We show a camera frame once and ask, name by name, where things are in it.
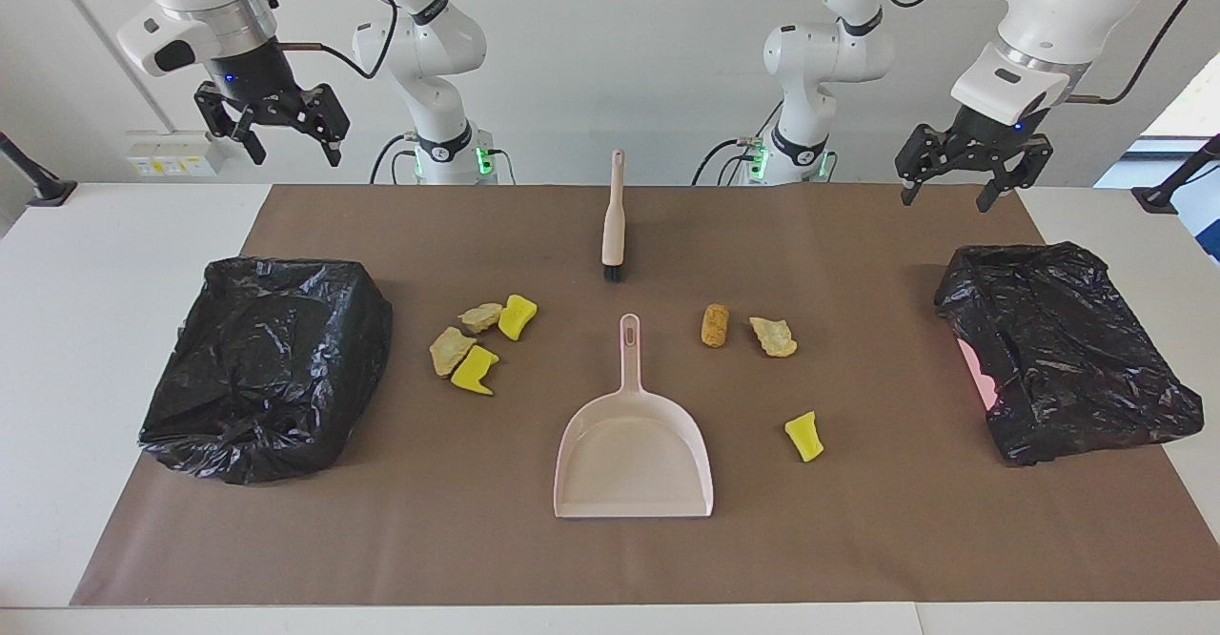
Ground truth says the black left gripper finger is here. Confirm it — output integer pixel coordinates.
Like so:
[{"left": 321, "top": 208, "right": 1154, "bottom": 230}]
[
  {"left": 894, "top": 124, "right": 955, "bottom": 208},
  {"left": 976, "top": 135, "right": 1054, "bottom": 215}
]

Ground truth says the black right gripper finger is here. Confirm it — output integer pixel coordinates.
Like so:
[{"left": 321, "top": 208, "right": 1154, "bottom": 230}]
[
  {"left": 302, "top": 84, "right": 351, "bottom": 169},
  {"left": 194, "top": 81, "right": 268, "bottom": 167}
]

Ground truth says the beige torn foam chunk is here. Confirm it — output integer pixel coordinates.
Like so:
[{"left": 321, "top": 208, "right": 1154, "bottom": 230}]
[
  {"left": 429, "top": 326, "right": 478, "bottom": 378},
  {"left": 748, "top": 317, "right": 799, "bottom": 358},
  {"left": 457, "top": 302, "right": 504, "bottom": 335}
]

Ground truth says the yellow sponge piece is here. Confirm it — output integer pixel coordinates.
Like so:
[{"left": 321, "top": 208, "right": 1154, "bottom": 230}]
[
  {"left": 450, "top": 344, "right": 500, "bottom": 397},
  {"left": 784, "top": 411, "right": 825, "bottom": 463},
  {"left": 498, "top": 294, "right": 539, "bottom": 341}
]

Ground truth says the pink hand brush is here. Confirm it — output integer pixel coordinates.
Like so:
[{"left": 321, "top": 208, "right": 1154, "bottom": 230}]
[{"left": 600, "top": 149, "right": 628, "bottom": 283}]

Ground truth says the pink plastic dustpan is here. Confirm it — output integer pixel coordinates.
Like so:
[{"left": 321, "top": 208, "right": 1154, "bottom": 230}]
[{"left": 554, "top": 314, "right": 715, "bottom": 520}]

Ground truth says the black plastic trash bag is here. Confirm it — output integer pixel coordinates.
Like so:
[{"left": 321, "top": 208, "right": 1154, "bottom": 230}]
[
  {"left": 934, "top": 241, "right": 1206, "bottom": 467},
  {"left": 138, "top": 256, "right": 394, "bottom": 485}
]

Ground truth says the pink plastic bin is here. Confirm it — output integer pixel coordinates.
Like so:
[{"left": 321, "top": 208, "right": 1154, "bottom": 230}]
[{"left": 957, "top": 337, "right": 998, "bottom": 413}]

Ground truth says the brown paper table mat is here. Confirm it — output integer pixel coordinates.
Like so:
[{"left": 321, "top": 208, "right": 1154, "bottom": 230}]
[{"left": 70, "top": 183, "right": 1220, "bottom": 607}]

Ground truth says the white wall socket box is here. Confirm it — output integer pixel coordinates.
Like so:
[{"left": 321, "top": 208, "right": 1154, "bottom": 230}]
[{"left": 126, "top": 131, "right": 228, "bottom": 178}]

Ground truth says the black base cable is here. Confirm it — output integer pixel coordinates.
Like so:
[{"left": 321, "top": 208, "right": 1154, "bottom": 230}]
[
  {"left": 369, "top": 133, "right": 412, "bottom": 186},
  {"left": 692, "top": 135, "right": 763, "bottom": 187}
]

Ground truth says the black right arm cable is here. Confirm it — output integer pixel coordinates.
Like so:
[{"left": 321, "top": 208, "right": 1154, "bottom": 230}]
[{"left": 278, "top": 0, "right": 400, "bottom": 81}]

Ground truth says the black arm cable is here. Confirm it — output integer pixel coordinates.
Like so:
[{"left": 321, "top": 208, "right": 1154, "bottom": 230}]
[
  {"left": 869, "top": 0, "right": 1210, "bottom": 107},
  {"left": 278, "top": 0, "right": 400, "bottom": 81}
]

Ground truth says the black camera stand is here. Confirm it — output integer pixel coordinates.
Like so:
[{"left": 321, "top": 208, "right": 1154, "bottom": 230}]
[
  {"left": 1131, "top": 134, "right": 1220, "bottom": 215},
  {"left": 0, "top": 132, "right": 78, "bottom": 208}
]

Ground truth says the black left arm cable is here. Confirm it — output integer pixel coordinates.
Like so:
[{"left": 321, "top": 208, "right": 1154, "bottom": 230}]
[{"left": 869, "top": 0, "right": 1210, "bottom": 107}]

